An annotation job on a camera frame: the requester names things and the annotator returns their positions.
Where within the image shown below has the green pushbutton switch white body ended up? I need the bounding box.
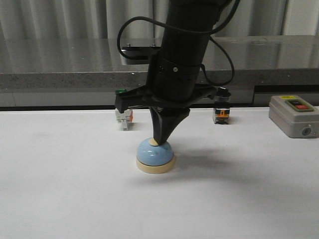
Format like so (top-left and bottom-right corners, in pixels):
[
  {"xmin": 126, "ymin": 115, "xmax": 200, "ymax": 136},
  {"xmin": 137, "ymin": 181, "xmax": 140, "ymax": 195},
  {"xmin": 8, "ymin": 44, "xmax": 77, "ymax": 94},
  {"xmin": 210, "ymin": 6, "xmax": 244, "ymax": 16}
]
[{"xmin": 114, "ymin": 89, "xmax": 134, "ymax": 131}]

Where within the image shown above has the grey switch box red button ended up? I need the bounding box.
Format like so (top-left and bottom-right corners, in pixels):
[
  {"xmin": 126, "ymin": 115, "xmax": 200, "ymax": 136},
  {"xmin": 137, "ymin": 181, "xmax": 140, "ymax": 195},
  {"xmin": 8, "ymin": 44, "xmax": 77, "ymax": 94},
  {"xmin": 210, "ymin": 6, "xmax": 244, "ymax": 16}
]
[{"xmin": 269, "ymin": 95, "xmax": 319, "ymax": 138}]

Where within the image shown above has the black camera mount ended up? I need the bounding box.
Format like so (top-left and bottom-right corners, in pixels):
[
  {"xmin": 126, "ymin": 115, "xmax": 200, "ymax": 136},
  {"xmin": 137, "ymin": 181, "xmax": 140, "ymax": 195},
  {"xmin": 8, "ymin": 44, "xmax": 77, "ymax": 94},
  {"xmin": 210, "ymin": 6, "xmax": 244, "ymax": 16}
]
[{"xmin": 121, "ymin": 44, "xmax": 160, "ymax": 65}]

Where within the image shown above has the blue call bell cream base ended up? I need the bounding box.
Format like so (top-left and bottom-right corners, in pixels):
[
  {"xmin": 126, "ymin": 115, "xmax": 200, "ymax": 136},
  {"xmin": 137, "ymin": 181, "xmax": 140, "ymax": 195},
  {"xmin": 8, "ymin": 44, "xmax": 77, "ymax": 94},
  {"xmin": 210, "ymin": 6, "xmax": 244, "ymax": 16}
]
[{"xmin": 136, "ymin": 138, "xmax": 175, "ymax": 174}]

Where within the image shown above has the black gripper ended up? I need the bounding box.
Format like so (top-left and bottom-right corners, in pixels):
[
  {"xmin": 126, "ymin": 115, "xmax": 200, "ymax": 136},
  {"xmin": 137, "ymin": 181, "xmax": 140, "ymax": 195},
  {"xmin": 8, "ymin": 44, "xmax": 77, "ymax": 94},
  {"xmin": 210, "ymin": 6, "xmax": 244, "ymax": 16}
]
[{"xmin": 115, "ymin": 54, "xmax": 216, "ymax": 145}]

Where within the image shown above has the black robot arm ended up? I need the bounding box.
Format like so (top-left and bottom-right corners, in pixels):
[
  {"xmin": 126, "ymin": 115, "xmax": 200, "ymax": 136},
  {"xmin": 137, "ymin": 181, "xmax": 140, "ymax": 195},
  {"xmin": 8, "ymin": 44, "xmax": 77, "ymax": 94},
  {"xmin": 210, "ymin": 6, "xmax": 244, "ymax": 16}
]
[{"xmin": 115, "ymin": 0, "xmax": 239, "ymax": 145}]

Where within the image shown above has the grey curtain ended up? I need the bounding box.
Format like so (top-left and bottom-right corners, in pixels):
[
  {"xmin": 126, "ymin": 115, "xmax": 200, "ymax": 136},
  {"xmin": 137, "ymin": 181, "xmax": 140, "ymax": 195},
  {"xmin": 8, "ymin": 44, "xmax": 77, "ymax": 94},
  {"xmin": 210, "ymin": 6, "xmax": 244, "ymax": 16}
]
[{"xmin": 0, "ymin": 0, "xmax": 319, "ymax": 40}]

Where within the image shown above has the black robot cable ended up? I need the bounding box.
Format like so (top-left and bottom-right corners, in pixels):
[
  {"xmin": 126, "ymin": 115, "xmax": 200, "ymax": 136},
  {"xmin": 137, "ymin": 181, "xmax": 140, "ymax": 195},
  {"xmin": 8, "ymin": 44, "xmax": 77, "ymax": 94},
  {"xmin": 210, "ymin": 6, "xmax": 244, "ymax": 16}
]
[{"xmin": 117, "ymin": 0, "xmax": 241, "ymax": 87}]

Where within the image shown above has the black selector switch orange body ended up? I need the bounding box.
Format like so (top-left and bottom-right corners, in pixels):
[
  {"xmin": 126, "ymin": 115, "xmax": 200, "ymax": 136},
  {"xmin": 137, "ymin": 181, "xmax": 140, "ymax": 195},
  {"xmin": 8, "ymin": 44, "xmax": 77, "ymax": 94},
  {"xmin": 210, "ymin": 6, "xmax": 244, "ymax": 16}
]
[{"xmin": 213, "ymin": 87, "xmax": 231, "ymax": 124}]

